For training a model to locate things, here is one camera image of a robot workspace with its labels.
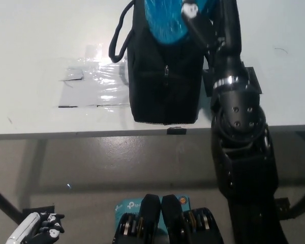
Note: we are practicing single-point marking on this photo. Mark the small black tape strip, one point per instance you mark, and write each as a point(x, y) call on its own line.
point(176, 130)

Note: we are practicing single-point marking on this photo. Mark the small grey tape piece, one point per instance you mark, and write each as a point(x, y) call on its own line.
point(72, 75)

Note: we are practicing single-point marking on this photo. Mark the black table leg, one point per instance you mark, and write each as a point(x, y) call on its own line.
point(2, 203)
point(302, 203)

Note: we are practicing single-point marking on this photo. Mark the clear plastic sheet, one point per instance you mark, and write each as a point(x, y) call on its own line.
point(101, 86)

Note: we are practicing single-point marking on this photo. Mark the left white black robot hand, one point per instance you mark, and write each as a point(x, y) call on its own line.
point(28, 228)

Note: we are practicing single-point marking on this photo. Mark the black floor tape patch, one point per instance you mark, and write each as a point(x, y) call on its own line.
point(283, 207)
point(38, 209)

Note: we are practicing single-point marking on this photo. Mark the teal router box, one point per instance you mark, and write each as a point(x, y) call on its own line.
point(129, 206)

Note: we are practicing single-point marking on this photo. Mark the large black tape patch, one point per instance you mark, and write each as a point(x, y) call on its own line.
point(254, 78)

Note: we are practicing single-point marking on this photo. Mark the black zippered fabric bag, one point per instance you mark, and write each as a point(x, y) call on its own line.
point(165, 84)

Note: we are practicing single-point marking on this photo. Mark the blue plate stack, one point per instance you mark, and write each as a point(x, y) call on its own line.
point(165, 23)

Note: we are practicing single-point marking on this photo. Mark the black robot body blocks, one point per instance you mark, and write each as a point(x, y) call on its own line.
point(172, 223)

